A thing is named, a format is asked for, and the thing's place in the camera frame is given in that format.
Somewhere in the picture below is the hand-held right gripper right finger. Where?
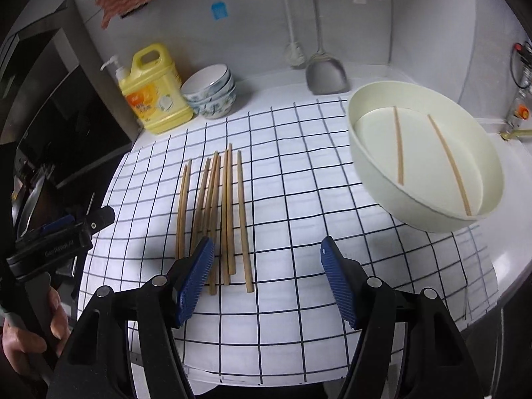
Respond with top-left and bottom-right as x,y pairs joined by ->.
320,236 -> 483,399

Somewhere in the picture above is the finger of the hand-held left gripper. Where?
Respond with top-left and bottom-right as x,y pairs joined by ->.
39,215 -> 84,237
81,205 -> 116,233

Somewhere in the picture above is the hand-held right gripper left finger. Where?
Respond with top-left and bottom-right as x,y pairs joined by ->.
49,237 -> 216,399

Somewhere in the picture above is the row of wooden chopsticks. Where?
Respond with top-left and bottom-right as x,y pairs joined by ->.
175,143 -> 255,296

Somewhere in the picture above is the light wooden chopstick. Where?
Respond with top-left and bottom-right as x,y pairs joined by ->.
427,115 -> 473,217
393,107 -> 405,185

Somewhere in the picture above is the white plastic basin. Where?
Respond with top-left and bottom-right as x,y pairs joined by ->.
347,82 -> 505,233

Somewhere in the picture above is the person's left hand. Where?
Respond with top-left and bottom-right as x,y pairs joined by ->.
1,287 -> 72,379

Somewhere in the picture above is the metal pot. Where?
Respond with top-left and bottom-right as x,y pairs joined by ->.
12,162 -> 57,235

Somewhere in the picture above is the black white checkered cloth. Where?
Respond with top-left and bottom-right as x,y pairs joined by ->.
78,99 -> 499,385

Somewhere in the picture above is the black glass stove top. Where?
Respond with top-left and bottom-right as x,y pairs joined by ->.
19,64 -> 134,188

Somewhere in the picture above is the yellow detergent pump bottle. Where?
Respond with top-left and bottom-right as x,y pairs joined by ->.
101,43 -> 194,136

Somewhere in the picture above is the white blue patterned bowl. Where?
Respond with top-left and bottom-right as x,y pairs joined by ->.
191,89 -> 237,120
181,64 -> 232,99
185,77 -> 236,109

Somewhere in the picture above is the steel range hood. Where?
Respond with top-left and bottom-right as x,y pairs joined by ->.
0,0 -> 102,142

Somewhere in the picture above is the metal spatula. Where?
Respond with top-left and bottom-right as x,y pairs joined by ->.
305,0 -> 348,95

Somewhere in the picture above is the gas valve with red knob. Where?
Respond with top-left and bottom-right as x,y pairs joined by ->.
510,39 -> 532,90

